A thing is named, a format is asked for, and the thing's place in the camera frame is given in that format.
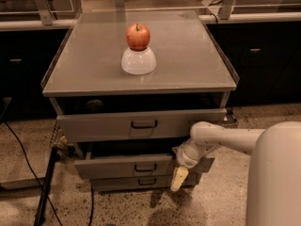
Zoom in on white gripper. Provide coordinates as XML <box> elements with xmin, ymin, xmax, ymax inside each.
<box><xmin>170</xmin><ymin>140</ymin><xmax>205</xmax><ymax>192</ymax></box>

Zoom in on grey drawer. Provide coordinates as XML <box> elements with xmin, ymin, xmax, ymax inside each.
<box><xmin>73</xmin><ymin>137</ymin><xmax>215</xmax><ymax>181</ymax></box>
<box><xmin>51</xmin><ymin>92</ymin><xmax>229</xmax><ymax>142</ymax></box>
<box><xmin>88</xmin><ymin>172</ymin><xmax>203</xmax><ymax>193</ymax></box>

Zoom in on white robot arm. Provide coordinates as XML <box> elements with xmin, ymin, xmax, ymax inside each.
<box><xmin>170</xmin><ymin>121</ymin><xmax>301</xmax><ymax>226</ymax></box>

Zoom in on grey top drawer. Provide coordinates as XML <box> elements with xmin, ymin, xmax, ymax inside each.
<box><xmin>51</xmin><ymin>92</ymin><xmax>229</xmax><ymax>142</ymax></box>

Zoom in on grey bottom drawer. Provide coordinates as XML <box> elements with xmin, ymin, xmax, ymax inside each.
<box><xmin>88</xmin><ymin>172</ymin><xmax>203</xmax><ymax>193</ymax></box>

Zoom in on grey drawer cabinet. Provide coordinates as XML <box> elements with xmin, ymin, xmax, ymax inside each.
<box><xmin>43</xmin><ymin>10</ymin><xmax>236</xmax><ymax>192</ymax></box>

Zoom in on white upturned bowl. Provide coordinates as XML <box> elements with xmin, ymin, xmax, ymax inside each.
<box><xmin>121</xmin><ymin>47</ymin><xmax>157</xmax><ymax>75</ymax></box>

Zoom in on red apple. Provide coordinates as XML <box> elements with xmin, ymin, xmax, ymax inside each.
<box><xmin>126</xmin><ymin>23</ymin><xmax>151</xmax><ymax>51</ymax></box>

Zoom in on dark lab bench cabinets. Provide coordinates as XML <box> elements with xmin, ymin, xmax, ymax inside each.
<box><xmin>1</xmin><ymin>21</ymin><xmax>301</xmax><ymax>120</ymax></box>

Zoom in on black metal stand leg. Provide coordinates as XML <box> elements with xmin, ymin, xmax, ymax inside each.
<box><xmin>34</xmin><ymin>148</ymin><xmax>59</xmax><ymax>226</ymax></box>

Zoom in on black cable under cabinet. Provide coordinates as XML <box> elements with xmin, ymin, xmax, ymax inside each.
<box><xmin>87</xmin><ymin>186</ymin><xmax>95</xmax><ymax>226</ymax></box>

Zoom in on wire basket with items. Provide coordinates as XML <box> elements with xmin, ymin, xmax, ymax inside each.
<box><xmin>50</xmin><ymin>122</ymin><xmax>75</xmax><ymax>156</ymax></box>

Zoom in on black floor cable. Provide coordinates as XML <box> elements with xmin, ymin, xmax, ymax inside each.
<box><xmin>1</xmin><ymin>120</ymin><xmax>64</xmax><ymax>226</ymax></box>

